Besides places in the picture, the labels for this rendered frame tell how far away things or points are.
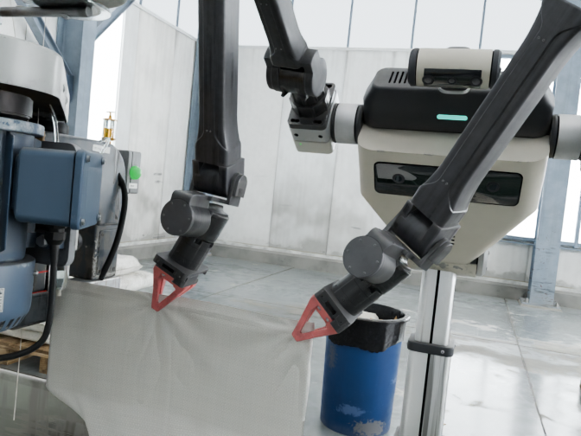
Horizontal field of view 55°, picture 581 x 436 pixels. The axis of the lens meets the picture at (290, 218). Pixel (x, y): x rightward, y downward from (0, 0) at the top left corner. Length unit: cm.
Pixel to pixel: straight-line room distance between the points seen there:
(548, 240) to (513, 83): 773
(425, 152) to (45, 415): 113
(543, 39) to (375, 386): 258
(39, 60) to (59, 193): 15
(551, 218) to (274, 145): 435
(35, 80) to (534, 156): 89
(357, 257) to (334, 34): 884
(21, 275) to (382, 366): 257
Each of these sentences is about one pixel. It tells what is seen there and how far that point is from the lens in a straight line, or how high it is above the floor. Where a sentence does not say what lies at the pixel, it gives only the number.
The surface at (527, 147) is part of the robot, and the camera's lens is 121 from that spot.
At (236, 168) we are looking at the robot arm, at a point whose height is 131.
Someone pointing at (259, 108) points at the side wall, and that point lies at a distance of 964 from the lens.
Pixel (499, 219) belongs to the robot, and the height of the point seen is 126.
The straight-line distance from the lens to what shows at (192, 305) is 98.
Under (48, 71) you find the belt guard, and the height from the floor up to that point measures 139.
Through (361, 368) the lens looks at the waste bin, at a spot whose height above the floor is 38.
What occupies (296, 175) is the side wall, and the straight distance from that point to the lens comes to 929.
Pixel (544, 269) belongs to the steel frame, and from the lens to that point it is 848.
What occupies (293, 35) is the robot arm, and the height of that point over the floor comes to 156.
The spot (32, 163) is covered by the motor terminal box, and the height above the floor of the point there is 128.
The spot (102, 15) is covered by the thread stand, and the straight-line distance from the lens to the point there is 91.
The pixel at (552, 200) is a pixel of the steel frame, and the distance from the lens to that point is 845.
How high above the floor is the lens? 129
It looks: 3 degrees down
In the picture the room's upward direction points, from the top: 6 degrees clockwise
